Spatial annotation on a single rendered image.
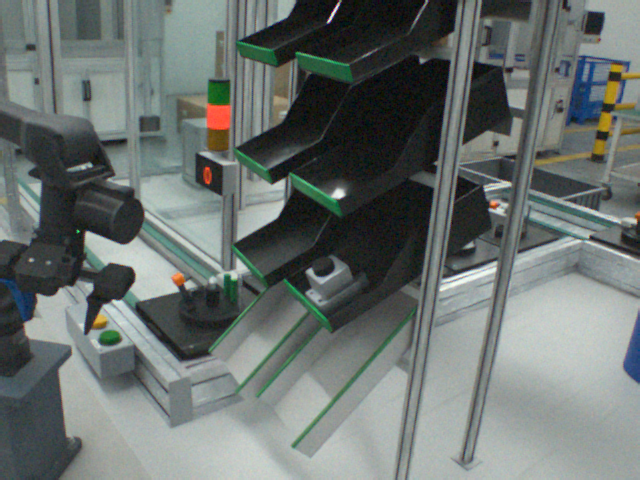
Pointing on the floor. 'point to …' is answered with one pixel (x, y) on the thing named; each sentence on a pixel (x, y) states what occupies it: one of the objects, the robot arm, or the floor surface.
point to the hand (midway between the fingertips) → (57, 304)
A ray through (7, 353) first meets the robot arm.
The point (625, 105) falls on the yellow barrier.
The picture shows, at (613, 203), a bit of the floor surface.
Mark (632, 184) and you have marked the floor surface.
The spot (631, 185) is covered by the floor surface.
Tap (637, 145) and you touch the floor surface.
